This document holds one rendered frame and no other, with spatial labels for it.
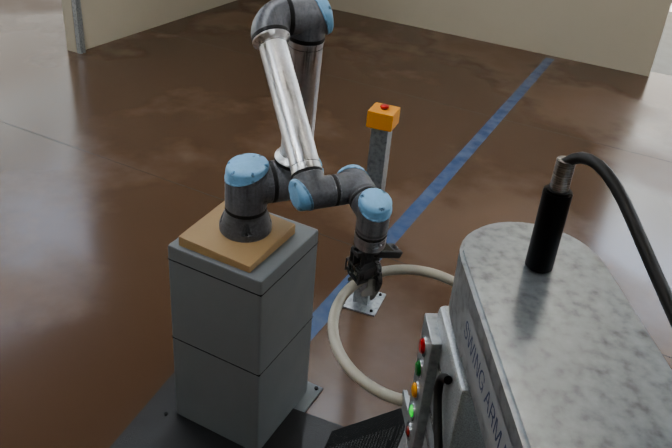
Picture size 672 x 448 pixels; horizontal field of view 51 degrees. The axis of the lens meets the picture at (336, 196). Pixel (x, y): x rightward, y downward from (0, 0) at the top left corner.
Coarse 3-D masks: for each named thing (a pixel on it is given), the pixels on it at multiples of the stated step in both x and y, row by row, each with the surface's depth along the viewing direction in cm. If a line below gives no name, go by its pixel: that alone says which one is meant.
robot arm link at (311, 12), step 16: (288, 0) 208; (304, 0) 210; (320, 0) 212; (304, 16) 209; (320, 16) 211; (304, 32) 212; (320, 32) 214; (304, 48) 216; (320, 48) 219; (304, 64) 219; (320, 64) 223; (304, 80) 222; (304, 96) 226; (272, 160) 247; (320, 160) 250; (288, 176) 242; (288, 192) 244
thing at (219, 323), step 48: (288, 240) 257; (192, 288) 252; (240, 288) 240; (288, 288) 256; (192, 336) 264; (240, 336) 251; (288, 336) 269; (192, 384) 276; (240, 384) 262; (288, 384) 284; (240, 432) 274
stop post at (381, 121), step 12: (372, 108) 312; (396, 108) 314; (372, 120) 311; (384, 120) 309; (396, 120) 314; (372, 132) 316; (384, 132) 314; (372, 144) 319; (384, 144) 316; (372, 156) 321; (384, 156) 319; (372, 168) 324; (384, 168) 324; (372, 180) 327; (384, 180) 330; (360, 288) 358; (348, 300) 364; (360, 300) 362; (372, 300) 365; (360, 312) 357; (372, 312) 357
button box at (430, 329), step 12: (432, 324) 117; (432, 336) 115; (432, 348) 113; (432, 360) 115; (432, 372) 116; (420, 384) 121; (432, 384) 117; (420, 396) 120; (408, 408) 131; (420, 408) 120; (408, 420) 130; (420, 420) 122; (420, 432) 123; (408, 444) 129; (420, 444) 125
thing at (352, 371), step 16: (384, 272) 208; (400, 272) 209; (416, 272) 210; (432, 272) 209; (352, 288) 202; (336, 304) 196; (336, 320) 192; (336, 336) 188; (336, 352) 184; (352, 368) 180; (368, 384) 177; (384, 400) 176; (400, 400) 175
